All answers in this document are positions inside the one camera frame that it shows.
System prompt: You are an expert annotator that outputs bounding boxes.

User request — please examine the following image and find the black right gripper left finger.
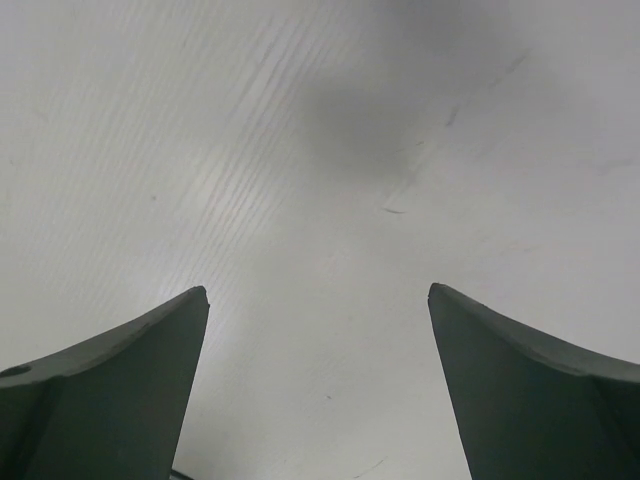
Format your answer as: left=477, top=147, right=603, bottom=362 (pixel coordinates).
left=1, top=286, right=209, bottom=479

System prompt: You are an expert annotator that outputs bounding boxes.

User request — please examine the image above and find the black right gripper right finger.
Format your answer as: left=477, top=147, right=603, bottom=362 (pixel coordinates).
left=428, top=283, right=639, bottom=479

